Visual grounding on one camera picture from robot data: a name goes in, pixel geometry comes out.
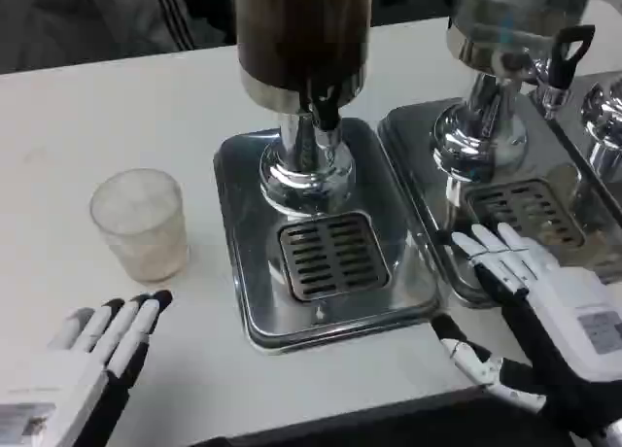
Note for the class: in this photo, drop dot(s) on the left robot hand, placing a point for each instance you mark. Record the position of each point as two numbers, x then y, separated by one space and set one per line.
73 388

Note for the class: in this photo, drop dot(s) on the chrome drink dispenser, clear tank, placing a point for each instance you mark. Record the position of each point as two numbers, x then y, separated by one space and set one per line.
491 107

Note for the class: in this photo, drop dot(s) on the black loop tap lever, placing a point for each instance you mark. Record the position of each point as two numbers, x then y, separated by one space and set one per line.
563 68

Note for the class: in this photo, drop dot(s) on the slotted drip grid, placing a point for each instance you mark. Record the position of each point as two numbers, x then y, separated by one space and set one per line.
525 204
333 257

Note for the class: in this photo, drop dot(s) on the drink dispenser with dark drink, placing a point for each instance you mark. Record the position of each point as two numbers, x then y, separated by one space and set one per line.
291 29

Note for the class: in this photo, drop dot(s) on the black tap lever, dark dispenser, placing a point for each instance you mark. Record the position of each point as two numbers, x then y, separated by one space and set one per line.
324 112

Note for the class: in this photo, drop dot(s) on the person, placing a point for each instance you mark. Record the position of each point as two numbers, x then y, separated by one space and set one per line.
121 19

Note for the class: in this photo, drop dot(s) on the clear ribbed glass cup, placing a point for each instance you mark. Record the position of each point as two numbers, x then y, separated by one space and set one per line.
141 233

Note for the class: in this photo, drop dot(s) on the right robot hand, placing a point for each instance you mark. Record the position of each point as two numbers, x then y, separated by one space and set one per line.
563 320

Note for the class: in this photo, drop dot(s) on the steel drip tray base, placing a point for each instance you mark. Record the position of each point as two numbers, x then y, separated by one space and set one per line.
418 146
408 272

